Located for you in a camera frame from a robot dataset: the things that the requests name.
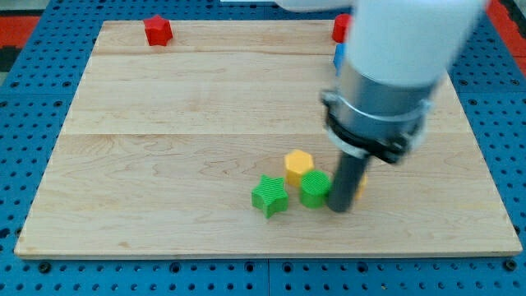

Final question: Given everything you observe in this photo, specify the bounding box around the red cylinder block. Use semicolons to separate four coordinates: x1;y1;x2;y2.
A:
332;13;353;43

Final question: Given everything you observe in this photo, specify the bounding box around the light wooden board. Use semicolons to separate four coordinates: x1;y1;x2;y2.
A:
15;21;522;260

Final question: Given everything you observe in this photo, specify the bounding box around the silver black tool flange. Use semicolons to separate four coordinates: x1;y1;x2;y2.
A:
321;61;431;164

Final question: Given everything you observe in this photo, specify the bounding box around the yellow hexagon block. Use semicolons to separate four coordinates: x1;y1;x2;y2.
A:
284;150;315;187

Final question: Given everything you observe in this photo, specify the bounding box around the green cylinder block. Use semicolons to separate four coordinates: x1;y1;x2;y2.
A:
300;170;331;209

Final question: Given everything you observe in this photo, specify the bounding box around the green star block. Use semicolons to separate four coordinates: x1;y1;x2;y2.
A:
251;174;288;219

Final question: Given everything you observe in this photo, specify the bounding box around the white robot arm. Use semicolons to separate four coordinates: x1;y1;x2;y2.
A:
277;0;487;212

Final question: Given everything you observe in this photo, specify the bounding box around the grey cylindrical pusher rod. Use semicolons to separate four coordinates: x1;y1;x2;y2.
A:
326;153;370;212

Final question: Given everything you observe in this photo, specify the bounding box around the blue block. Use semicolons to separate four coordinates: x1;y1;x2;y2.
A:
333;43;345;76

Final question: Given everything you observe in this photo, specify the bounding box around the yellow block behind rod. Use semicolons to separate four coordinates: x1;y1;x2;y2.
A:
354;174;368;200

